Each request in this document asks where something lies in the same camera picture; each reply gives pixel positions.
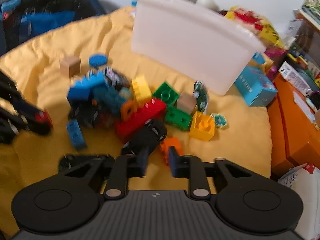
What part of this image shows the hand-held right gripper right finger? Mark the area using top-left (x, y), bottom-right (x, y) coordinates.
top-left (169, 146), bottom-right (270, 201)

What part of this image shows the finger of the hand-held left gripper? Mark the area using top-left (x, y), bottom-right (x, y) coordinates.
top-left (0, 104), bottom-right (51, 144)
top-left (0, 70), bottom-right (43, 117)

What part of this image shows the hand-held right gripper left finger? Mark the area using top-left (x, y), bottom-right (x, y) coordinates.
top-left (58, 147), bottom-right (150, 201)

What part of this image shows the orange building brick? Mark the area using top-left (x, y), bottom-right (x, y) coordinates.
top-left (121, 100), bottom-right (138, 122)
top-left (159, 137), bottom-right (183, 165)

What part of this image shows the small red building brick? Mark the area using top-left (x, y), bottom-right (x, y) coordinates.
top-left (34, 109), bottom-right (53, 130)

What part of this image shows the square yellow building brick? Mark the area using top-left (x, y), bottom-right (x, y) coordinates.
top-left (189, 111), bottom-right (215, 142)

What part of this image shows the long yellow building brick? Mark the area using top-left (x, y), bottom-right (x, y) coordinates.
top-left (131, 75), bottom-right (153, 104)

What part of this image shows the teal toy figure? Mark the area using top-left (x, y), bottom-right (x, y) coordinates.
top-left (94, 82), bottom-right (133, 113)

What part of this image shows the white plastic storage bin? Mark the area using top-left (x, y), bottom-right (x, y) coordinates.
top-left (130, 0), bottom-right (267, 97)

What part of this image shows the long red building brick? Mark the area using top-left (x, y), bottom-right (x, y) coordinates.
top-left (115, 97), bottom-right (167, 144)

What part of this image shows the green building brick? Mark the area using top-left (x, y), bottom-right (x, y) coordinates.
top-left (152, 81), bottom-right (180, 105)
top-left (164, 107), bottom-right (192, 132)

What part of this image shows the yellow blanket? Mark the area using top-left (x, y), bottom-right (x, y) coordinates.
top-left (0, 6), bottom-right (273, 235)

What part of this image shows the small blue building brick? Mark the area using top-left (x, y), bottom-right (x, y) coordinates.
top-left (66, 120), bottom-right (88, 151)

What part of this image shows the wooden cube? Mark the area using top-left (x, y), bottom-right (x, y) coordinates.
top-left (59, 56), bottom-right (81, 78)
top-left (176, 92), bottom-right (198, 114)

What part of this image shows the teal patterned round token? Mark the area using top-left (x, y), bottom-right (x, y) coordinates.
top-left (210, 113), bottom-right (228, 130)

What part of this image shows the patterned toy car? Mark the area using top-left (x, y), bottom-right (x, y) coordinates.
top-left (68, 102), bottom-right (113, 129)
top-left (104, 66), bottom-right (132, 90)

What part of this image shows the large blue building brick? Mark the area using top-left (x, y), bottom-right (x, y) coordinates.
top-left (67, 73), bottom-right (107, 103)

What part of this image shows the black mesh basket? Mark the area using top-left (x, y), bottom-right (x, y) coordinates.
top-left (0, 0), bottom-right (108, 55)

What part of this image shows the blue round disc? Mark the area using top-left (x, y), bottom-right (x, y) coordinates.
top-left (89, 53), bottom-right (108, 69)

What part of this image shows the teal cardboard box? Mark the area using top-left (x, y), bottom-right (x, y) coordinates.
top-left (234, 65), bottom-right (278, 107)

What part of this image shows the white paper bag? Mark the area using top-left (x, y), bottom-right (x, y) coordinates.
top-left (277, 162), bottom-right (320, 240)

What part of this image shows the white small carton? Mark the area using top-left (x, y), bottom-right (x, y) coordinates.
top-left (278, 61), bottom-right (313, 97)

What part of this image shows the pink package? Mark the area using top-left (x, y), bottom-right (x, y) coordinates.
top-left (264, 46), bottom-right (288, 60)

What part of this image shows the yellow toy bag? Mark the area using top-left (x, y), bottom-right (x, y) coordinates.
top-left (224, 5), bottom-right (287, 50)

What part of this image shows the cluttered bookshelf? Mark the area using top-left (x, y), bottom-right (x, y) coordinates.
top-left (285, 0), bottom-right (320, 80)

